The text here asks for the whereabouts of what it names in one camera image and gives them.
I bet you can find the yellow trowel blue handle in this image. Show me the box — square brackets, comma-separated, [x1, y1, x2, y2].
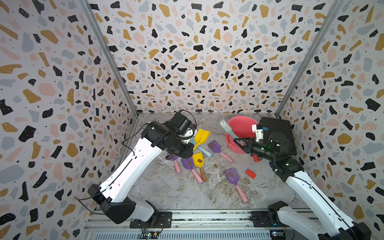
[194, 129, 211, 151]

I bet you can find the purple trowel pink handle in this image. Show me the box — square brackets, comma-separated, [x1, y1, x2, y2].
[208, 140, 234, 163]
[166, 154, 182, 175]
[225, 168, 249, 204]
[181, 158, 204, 184]

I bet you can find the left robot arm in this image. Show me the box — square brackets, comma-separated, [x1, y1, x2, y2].
[88, 111, 198, 228]

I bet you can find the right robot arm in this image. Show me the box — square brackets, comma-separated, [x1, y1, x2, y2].
[234, 132, 372, 240]

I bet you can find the red block near bucket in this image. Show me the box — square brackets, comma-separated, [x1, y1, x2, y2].
[254, 155, 260, 163]

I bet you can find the light blue trowel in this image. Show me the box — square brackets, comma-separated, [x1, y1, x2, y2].
[189, 138, 212, 158]

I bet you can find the pink plastic bucket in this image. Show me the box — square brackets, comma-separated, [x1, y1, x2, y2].
[225, 116, 259, 154]

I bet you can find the red block front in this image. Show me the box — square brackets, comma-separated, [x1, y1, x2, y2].
[246, 169, 257, 179]

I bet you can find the black case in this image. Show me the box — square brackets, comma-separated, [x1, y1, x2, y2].
[260, 117, 297, 156]

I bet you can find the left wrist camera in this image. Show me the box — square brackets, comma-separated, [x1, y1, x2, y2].
[183, 129, 196, 139]

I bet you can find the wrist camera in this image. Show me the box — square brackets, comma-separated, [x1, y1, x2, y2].
[183, 129, 196, 139]
[252, 124, 268, 143]

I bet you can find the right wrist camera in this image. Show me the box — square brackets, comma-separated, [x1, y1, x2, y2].
[252, 124, 268, 143]

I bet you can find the yellow trowel wooden handle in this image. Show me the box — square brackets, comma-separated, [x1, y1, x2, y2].
[193, 153, 207, 182]

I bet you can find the purple trowel pink handle front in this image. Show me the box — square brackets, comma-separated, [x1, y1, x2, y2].
[225, 168, 249, 204]

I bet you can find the purple trowel pink handle back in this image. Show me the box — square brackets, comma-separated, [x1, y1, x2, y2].
[208, 140, 234, 163]

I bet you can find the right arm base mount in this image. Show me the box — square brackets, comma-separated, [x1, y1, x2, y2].
[250, 210, 278, 228]

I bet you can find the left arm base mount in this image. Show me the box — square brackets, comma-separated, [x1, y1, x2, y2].
[130, 211, 173, 229]

